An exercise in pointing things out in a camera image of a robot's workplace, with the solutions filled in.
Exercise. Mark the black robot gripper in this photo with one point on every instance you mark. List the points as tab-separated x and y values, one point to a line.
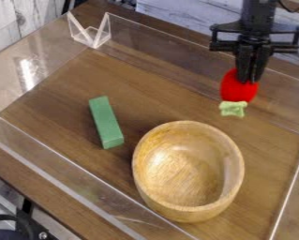
256	34

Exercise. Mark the red plush strawberry toy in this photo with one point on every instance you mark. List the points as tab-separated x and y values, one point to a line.
237	94

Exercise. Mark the wooden bowl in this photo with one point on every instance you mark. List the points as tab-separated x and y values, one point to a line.
188	170

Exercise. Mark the green rectangular block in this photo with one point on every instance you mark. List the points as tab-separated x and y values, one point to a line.
105	119

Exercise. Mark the black table clamp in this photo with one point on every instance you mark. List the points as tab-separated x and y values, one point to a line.
29	226

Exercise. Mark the clear acrylic tray enclosure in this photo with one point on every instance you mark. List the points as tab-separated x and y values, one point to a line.
160	79

